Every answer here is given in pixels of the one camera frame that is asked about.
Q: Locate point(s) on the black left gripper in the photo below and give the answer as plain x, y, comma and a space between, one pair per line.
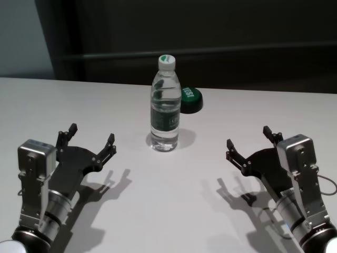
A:
73, 168

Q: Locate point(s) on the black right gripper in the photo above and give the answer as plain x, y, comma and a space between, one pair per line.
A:
268, 168

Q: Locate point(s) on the clear water bottle green label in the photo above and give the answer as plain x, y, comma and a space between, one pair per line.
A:
166, 113

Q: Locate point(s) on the green button black base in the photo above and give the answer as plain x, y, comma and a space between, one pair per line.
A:
192, 100

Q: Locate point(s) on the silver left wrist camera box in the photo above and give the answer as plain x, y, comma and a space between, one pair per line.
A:
34, 158

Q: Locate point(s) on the grey horizontal rail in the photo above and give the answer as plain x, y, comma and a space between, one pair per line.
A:
237, 54

